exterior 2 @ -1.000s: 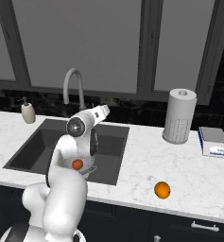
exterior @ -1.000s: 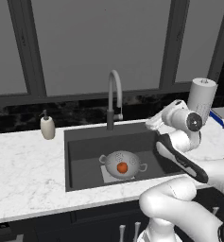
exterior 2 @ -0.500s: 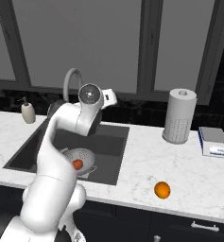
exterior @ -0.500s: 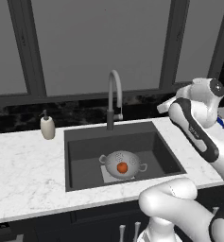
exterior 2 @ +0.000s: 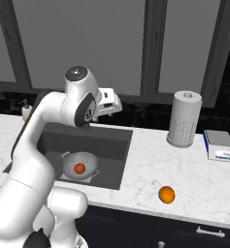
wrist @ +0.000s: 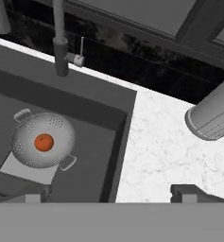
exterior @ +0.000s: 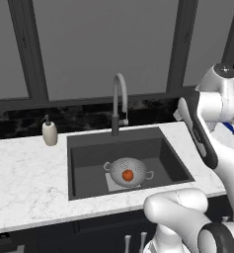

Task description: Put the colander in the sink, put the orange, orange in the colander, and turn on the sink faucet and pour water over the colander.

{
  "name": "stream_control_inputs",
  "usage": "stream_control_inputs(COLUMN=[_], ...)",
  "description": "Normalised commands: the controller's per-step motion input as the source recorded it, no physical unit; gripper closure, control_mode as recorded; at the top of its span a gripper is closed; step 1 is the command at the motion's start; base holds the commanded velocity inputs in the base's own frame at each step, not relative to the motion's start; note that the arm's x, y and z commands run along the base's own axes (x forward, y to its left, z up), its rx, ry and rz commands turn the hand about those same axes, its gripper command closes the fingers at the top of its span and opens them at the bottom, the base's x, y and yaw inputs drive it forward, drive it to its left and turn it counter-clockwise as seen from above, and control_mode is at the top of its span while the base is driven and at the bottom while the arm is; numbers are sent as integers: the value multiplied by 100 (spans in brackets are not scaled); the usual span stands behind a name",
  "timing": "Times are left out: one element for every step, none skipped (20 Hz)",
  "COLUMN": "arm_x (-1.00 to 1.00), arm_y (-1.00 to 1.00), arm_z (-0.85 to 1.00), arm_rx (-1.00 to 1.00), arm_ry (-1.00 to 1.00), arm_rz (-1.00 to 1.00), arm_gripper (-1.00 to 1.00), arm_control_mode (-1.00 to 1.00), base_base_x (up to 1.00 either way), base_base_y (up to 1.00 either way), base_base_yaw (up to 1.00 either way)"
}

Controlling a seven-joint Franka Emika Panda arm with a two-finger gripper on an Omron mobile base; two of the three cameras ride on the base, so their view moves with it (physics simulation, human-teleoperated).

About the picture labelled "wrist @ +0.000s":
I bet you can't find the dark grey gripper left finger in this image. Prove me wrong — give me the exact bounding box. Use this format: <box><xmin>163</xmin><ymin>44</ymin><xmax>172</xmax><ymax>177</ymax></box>
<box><xmin>0</xmin><ymin>183</ymin><xmax>53</xmax><ymax>203</ymax></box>

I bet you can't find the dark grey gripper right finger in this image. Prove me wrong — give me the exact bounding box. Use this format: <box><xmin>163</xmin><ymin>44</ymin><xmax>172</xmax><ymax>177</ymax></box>
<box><xmin>169</xmin><ymin>184</ymin><xmax>224</xmax><ymax>203</ymax></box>

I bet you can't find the pale grey square sink plate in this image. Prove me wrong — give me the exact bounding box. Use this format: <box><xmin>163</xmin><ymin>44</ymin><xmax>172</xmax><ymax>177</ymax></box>
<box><xmin>0</xmin><ymin>150</ymin><xmax>60</xmax><ymax>185</ymax></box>

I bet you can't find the grey metal colander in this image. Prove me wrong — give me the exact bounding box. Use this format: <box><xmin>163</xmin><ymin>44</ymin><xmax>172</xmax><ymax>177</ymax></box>
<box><xmin>9</xmin><ymin>108</ymin><xmax>78</xmax><ymax>172</ymax></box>

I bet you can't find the grey kitchen sink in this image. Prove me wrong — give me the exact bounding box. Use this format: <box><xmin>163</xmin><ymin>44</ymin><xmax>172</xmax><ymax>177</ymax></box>
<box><xmin>0</xmin><ymin>42</ymin><xmax>139</xmax><ymax>203</ymax></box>

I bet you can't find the grey sink faucet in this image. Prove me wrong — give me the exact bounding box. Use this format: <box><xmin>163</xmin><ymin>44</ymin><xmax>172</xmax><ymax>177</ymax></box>
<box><xmin>52</xmin><ymin>0</ymin><xmax>86</xmax><ymax>78</ymax></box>

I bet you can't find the orange fruit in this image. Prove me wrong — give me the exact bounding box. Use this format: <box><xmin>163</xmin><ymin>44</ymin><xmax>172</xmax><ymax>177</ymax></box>
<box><xmin>33</xmin><ymin>133</ymin><xmax>55</xmax><ymax>153</ymax></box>

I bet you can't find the grey ribbed cylindrical canister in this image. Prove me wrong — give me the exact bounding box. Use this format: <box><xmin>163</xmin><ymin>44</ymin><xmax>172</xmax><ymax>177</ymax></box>
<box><xmin>183</xmin><ymin>75</ymin><xmax>224</xmax><ymax>142</ymax></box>

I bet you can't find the grey window frame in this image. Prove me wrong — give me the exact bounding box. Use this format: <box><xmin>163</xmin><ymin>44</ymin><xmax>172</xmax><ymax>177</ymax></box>
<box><xmin>42</xmin><ymin>0</ymin><xmax>224</xmax><ymax>72</ymax></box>

